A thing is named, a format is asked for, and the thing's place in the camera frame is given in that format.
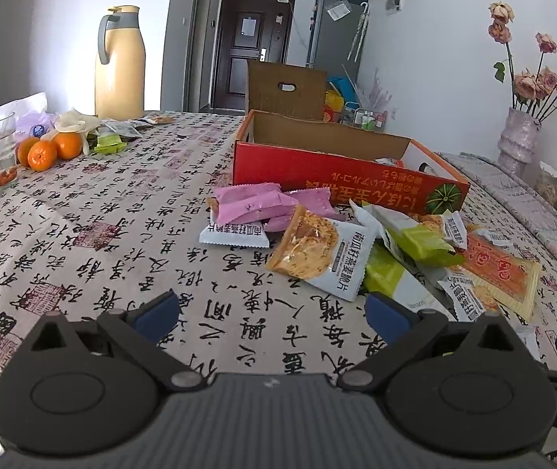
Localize small green snack packet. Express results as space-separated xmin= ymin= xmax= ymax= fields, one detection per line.
xmin=93 ymin=134 xmax=127 ymax=154

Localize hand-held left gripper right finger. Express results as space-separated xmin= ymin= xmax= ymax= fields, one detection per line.
xmin=337 ymin=291 xmax=536 ymax=394

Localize pink ribbed vase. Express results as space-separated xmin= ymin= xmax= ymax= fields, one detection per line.
xmin=498 ymin=107 xmax=543 ymax=177

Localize red cardboard box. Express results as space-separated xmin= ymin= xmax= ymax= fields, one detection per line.
xmin=232 ymin=60 xmax=471 ymax=216

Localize pink snack packet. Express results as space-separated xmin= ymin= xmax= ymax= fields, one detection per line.
xmin=264 ymin=212 xmax=295 ymax=233
xmin=278 ymin=190 xmax=345 ymax=220
xmin=208 ymin=182 xmax=299 ymax=226

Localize white plastic bag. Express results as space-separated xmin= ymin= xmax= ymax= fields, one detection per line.
xmin=0 ymin=93 xmax=59 ymax=142

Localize yellow thermos jug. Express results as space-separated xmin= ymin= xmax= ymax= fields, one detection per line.
xmin=94 ymin=6 xmax=146 ymax=120

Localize orange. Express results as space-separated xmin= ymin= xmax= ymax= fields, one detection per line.
xmin=54 ymin=132 xmax=84 ymax=160
xmin=16 ymin=137 xmax=40 ymax=167
xmin=27 ymin=140 xmax=58 ymax=172

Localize blue plastic object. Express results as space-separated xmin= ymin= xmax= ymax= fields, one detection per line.
xmin=327 ymin=75 xmax=358 ymax=101

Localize grey refrigerator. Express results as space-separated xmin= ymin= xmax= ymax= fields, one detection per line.
xmin=306 ymin=0 xmax=365 ymax=79

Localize dark wooden door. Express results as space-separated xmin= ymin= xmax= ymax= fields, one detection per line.
xmin=212 ymin=0 xmax=295 ymax=111

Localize grey foil packet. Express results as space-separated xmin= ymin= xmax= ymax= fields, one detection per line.
xmin=100 ymin=120 xmax=143 ymax=141

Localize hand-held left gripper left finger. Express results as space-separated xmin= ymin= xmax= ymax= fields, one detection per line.
xmin=14 ymin=289 xmax=208 ymax=394

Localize grey patterned cloth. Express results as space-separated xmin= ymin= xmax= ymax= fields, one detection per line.
xmin=435 ymin=151 xmax=557 ymax=299

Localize pink dried branches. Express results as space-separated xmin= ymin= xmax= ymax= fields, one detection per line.
xmin=364 ymin=68 xmax=397 ymax=113

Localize orange snack packet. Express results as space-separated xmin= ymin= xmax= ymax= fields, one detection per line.
xmin=459 ymin=229 xmax=543 ymax=323

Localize dried pink roses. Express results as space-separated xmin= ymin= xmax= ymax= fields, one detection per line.
xmin=488 ymin=1 xmax=557 ymax=123

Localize glass jar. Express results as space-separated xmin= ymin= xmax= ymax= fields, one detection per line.
xmin=535 ymin=161 xmax=557 ymax=211

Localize cream latex glove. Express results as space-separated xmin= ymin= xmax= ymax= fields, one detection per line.
xmin=41 ymin=109 xmax=101 ymax=154

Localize green white snack packet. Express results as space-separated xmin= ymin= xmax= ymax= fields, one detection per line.
xmin=352 ymin=200 xmax=465 ymax=269
xmin=361 ymin=242 xmax=455 ymax=320

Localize white folded umbrella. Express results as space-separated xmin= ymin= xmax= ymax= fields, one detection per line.
xmin=347 ymin=2 xmax=372 ymax=62

